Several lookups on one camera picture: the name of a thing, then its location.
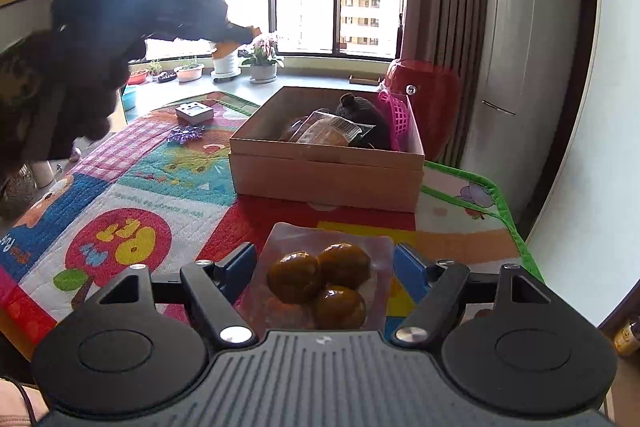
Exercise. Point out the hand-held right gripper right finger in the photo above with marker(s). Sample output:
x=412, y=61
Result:
x=407, y=264

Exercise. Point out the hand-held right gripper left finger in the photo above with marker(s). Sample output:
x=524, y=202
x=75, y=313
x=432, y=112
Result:
x=242, y=267

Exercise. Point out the packet of brown balls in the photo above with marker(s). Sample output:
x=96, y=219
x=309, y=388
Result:
x=300, y=277

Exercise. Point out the pink cardboard box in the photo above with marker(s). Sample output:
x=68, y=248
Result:
x=325, y=182

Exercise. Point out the pink plastic basket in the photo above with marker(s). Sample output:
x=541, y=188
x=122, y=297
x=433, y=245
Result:
x=395, y=117

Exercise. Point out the striped bread packet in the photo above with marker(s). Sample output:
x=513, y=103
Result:
x=320, y=134

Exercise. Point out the black plush toy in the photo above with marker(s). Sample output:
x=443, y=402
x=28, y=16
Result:
x=365, y=112

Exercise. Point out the colourful printed play mat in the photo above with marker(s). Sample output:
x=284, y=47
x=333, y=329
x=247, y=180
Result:
x=150, y=187

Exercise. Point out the purple foil wrapper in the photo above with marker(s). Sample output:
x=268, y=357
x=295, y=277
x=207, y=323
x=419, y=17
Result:
x=185, y=134

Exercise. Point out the red plastic stool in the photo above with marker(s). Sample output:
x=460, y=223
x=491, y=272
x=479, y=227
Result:
x=435, y=107

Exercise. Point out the small white box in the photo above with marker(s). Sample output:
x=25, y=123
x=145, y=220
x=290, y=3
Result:
x=194, y=112

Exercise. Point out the flat cardboard box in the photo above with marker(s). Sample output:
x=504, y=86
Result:
x=367, y=80

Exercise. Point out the pink flowering potted plant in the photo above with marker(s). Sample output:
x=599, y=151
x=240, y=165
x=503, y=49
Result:
x=262, y=69

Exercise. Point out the white oval planter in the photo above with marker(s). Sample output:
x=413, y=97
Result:
x=189, y=73

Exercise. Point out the blue plastic basin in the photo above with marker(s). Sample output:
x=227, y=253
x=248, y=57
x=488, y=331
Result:
x=129, y=98

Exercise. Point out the dark plant dish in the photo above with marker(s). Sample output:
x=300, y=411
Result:
x=166, y=77

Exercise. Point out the red planter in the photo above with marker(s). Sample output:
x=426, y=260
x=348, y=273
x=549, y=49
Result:
x=138, y=77

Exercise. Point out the white standing air conditioner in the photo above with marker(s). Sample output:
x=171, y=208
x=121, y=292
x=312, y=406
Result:
x=535, y=32

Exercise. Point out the person in dark clothes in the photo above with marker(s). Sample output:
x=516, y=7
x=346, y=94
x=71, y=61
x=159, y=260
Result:
x=125, y=17

